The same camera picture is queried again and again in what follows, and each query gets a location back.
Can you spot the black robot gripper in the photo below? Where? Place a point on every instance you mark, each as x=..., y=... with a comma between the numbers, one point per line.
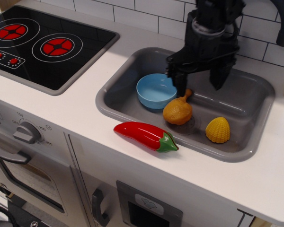
x=204, y=49

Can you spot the yellow toy corn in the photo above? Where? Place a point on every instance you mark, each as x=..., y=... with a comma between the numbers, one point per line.
x=218, y=130

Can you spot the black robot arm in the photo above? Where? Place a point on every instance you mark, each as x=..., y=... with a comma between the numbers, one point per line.
x=211, y=14

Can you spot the light blue plastic bowl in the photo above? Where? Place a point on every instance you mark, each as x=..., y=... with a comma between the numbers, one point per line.
x=155, y=90

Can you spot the grey toy sink basin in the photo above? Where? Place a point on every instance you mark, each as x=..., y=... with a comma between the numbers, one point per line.
x=244, y=101

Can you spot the toy chicken drumstick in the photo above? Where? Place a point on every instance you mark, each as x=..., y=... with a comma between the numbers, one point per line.
x=178, y=111

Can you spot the red toy chili pepper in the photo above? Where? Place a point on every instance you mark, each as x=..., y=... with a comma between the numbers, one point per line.
x=149, y=135

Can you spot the grey dishwasher panel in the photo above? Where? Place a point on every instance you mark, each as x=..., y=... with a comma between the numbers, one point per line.
x=139, y=209

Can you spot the black toy stovetop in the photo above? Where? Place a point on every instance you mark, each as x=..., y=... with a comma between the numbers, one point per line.
x=47, y=52

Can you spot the grey oven knob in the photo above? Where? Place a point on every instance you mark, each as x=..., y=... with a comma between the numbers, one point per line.
x=27, y=133

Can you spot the toy oven door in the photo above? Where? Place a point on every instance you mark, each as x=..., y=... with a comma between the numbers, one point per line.
x=45, y=182

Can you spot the grey cabinet door handle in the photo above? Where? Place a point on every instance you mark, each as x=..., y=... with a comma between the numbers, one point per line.
x=96, y=200

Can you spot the grey oven door handle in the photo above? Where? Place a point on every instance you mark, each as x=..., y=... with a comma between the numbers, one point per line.
x=18, y=158

